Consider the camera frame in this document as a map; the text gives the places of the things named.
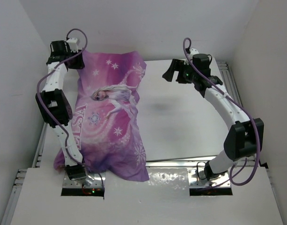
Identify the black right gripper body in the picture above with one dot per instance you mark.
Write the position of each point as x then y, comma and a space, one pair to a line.
189, 75

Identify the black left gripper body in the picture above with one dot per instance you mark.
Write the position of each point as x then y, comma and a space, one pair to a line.
75, 63

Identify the pink purple pillowcase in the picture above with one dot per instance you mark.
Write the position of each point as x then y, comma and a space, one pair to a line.
104, 123

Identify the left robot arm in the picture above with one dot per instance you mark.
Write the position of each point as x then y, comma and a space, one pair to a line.
54, 106

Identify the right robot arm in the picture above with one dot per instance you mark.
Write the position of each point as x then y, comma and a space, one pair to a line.
245, 134

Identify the white front cover board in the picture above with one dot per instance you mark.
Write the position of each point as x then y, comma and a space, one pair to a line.
163, 200

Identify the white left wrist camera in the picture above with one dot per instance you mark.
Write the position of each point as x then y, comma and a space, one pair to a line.
73, 44

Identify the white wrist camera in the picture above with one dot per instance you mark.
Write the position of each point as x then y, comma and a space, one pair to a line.
189, 53
73, 44

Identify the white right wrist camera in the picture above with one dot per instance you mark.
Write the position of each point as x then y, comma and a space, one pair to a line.
189, 53

